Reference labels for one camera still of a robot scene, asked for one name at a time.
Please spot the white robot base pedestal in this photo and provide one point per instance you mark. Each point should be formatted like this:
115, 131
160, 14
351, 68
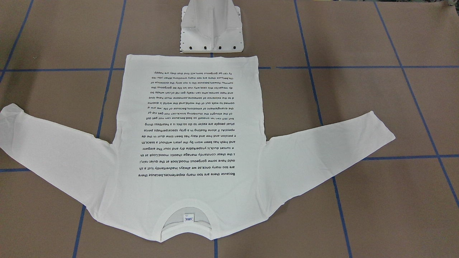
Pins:
211, 26

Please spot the white long-sleeve printed shirt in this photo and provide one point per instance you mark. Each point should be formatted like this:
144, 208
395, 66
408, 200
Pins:
190, 154

